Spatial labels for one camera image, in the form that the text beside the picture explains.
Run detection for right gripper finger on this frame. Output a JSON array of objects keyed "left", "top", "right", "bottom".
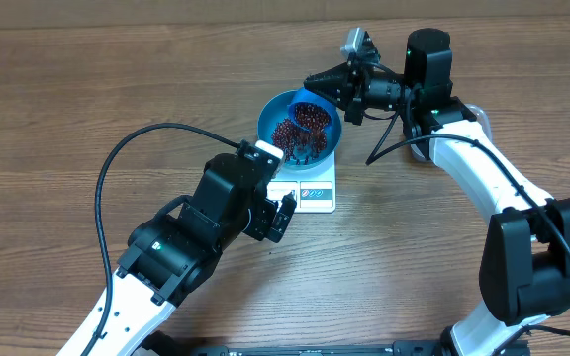
[
  {"left": 304, "top": 81, "right": 349, "bottom": 110},
  {"left": 304, "top": 62, "right": 351, "bottom": 87}
]

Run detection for blue plastic measuring scoop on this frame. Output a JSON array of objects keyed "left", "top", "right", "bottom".
[{"left": 287, "top": 88, "right": 337, "bottom": 133}]

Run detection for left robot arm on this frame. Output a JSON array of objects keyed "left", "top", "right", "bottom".
[{"left": 60, "top": 150, "right": 295, "bottom": 355}]

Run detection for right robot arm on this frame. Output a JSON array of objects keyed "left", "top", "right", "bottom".
[{"left": 304, "top": 28, "right": 570, "bottom": 355}]

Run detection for white digital kitchen scale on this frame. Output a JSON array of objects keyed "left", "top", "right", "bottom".
[{"left": 267, "top": 153, "right": 336, "bottom": 214}]

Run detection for red beans in scoop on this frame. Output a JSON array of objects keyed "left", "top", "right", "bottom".
[{"left": 294, "top": 103, "right": 332, "bottom": 132}]

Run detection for teal blue bowl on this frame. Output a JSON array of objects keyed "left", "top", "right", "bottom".
[{"left": 257, "top": 90, "right": 342, "bottom": 168}]

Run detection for red beans in bowl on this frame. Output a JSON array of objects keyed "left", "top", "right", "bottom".
[{"left": 271, "top": 119, "right": 327, "bottom": 165}]

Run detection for clear plastic food container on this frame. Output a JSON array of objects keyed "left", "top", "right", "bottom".
[{"left": 411, "top": 104, "right": 493, "bottom": 162}]

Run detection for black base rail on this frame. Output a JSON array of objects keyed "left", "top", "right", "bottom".
[{"left": 133, "top": 331, "right": 456, "bottom": 356}]

